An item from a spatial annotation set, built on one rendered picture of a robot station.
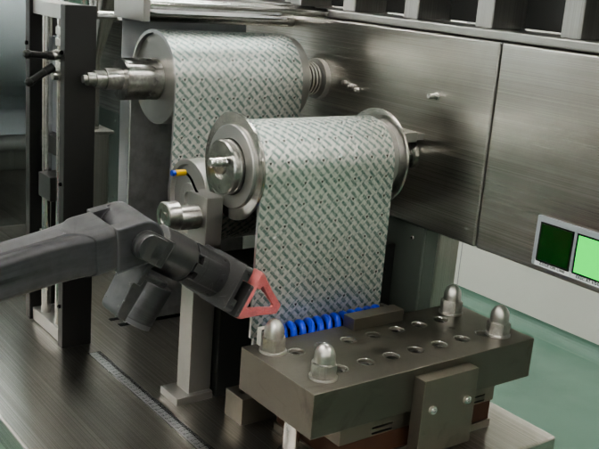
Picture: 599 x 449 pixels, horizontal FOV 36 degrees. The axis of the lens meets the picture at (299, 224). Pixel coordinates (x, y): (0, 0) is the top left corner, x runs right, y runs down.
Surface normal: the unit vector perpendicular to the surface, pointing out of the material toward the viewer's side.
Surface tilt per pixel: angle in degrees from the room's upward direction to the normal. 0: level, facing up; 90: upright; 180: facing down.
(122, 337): 0
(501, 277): 90
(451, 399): 90
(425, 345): 0
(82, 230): 12
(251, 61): 63
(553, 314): 90
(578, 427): 0
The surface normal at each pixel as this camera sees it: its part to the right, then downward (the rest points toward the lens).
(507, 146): -0.80, 0.10
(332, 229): 0.59, 0.25
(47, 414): 0.07, -0.96
